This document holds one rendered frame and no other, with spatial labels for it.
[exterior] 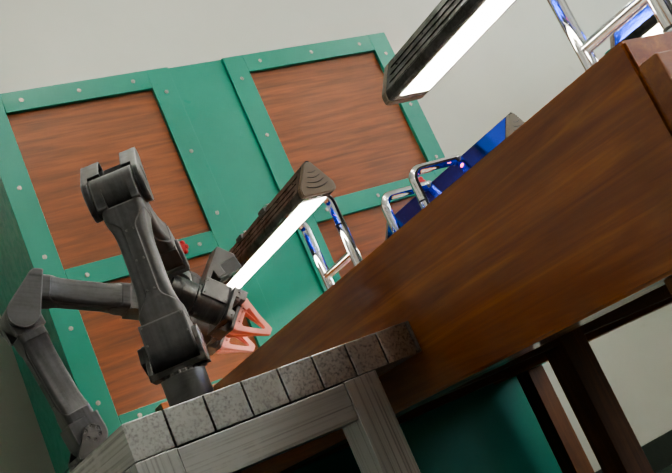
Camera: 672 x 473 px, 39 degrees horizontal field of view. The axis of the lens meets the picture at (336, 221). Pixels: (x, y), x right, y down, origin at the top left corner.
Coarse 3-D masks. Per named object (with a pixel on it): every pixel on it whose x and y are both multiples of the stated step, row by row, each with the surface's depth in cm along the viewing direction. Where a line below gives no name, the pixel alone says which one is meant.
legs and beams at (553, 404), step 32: (608, 320) 183; (544, 352) 179; (576, 352) 175; (480, 384) 264; (544, 384) 272; (576, 384) 174; (608, 384) 175; (416, 416) 252; (544, 416) 270; (576, 416) 176; (608, 416) 172; (576, 448) 268; (608, 448) 171; (640, 448) 172
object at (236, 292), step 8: (200, 288) 166; (200, 296) 165; (232, 296) 165; (200, 304) 165; (208, 304) 165; (216, 304) 166; (224, 304) 166; (232, 304) 165; (192, 312) 167; (200, 312) 165; (208, 312) 165; (216, 312) 166; (224, 312) 166; (232, 312) 164; (208, 320) 167; (216, 320) 166; (224, 320) 164; (216, 328) 168
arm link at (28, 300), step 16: (32, 272) 182; (32, 288) 181; (48, 288) 184; (64, 288) 186; (80, 288) 188; (96, 288) 189; (112, 288) 191; (128, 288) 192; (16, 304) 178; (32, 304) 180; (48, 304) 185; (64, 304) 186; (80, 304) 187; (96, 304) 188; (112, 304) 189; (128, 304) 190; (16, 320) 177; (32, 320) 178
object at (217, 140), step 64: (192, 64) 281; (256, 64) 290; (320, 64) 302; (384, 64) 312; (0, 128) 247; (64, 128) 256; (128, 128) 264; (192, 128) 271; (256, 128) 280; (320, 128) 292; (384, 128) 303; (0, 192) 246; (64, 192) 248; (192, 192) 264; (256, 192) 272; (384, 192) 290; (0, 256) 264; (64, 256) 241; (192, 256) 255; (64, 320) 233; (128, 320) 241; (128, 384) 235; (64, 448) 254
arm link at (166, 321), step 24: (96, 192) 139; (120, 192) 139; (120, 216) 137; (144, 216) 137; (120, 240) 136; (144, 240) 135; (144, 264) 134; (144, 288) 132; (168, 288) 132; (144, 312) 131; (168, 312) 130; (144, 336) 129; (168, 336) 129; (192, 336) 128; (168, 360) 128
